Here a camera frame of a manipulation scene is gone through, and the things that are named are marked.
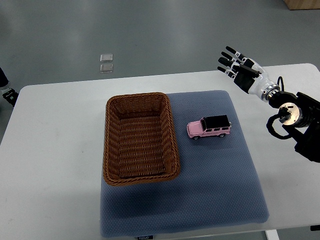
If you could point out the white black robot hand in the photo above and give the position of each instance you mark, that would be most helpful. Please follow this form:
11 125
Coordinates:
247 74

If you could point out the pink toy car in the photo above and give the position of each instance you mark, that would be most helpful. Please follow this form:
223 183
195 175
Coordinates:
210 126

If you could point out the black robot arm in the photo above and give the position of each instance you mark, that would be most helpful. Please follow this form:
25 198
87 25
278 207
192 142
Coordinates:
298 117

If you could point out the brown wicker basket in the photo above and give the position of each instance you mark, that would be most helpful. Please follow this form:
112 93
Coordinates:
140 144

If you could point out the wooden box corner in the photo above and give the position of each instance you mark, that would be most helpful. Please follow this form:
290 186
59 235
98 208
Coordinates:
302 4

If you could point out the blue grey cushion mat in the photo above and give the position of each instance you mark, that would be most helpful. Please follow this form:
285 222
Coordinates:
218 185

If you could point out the upper metal floor plate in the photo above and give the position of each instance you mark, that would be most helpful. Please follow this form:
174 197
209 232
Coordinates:
106 57

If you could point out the metal floor plate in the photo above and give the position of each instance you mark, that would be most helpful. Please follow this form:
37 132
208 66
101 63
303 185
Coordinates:
106 68
106 57

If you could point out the lower metal floor plate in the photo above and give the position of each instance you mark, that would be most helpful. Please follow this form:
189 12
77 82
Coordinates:
106 68

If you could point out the white table leg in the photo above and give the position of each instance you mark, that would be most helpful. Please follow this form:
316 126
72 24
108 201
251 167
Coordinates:
272 234

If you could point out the black white sneaker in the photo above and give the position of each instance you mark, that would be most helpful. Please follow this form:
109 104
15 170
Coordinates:
8 93

